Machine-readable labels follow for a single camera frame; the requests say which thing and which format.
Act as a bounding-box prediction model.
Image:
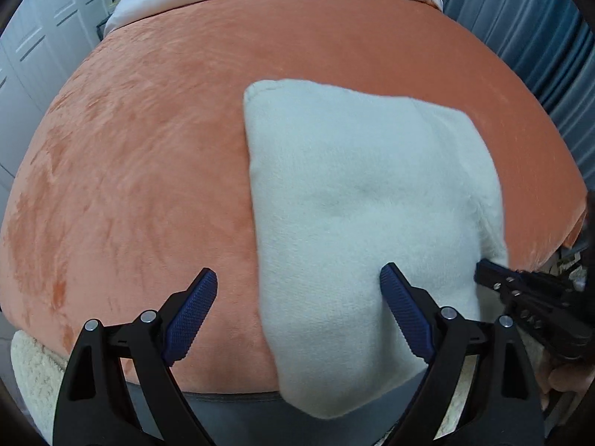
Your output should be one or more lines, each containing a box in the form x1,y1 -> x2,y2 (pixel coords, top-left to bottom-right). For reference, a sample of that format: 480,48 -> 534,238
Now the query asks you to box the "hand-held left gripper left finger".
52,267 -> 219,446

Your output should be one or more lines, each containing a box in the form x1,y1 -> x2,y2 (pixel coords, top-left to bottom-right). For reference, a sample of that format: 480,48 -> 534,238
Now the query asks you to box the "orange plush blanket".
0,0 -> 587,393

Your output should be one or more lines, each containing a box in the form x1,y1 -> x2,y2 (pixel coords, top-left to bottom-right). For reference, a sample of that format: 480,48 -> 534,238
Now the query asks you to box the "cream shaggy rug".
9,330 -> 70,444

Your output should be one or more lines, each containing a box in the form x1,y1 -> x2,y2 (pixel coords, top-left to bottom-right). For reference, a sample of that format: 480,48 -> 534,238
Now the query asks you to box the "person's right hand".
534,358 -> 595,398

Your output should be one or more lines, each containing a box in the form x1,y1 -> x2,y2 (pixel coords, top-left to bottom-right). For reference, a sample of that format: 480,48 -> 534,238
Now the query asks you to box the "cream knit sweater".
242,79 -> 509,420

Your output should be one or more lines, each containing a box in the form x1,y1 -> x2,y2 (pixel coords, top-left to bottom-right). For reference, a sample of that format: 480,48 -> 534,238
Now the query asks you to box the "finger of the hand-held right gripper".
473,259 -> 519,295

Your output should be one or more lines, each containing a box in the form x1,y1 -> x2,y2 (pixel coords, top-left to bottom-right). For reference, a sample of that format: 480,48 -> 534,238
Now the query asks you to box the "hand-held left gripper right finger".
379,262 -> 546,446

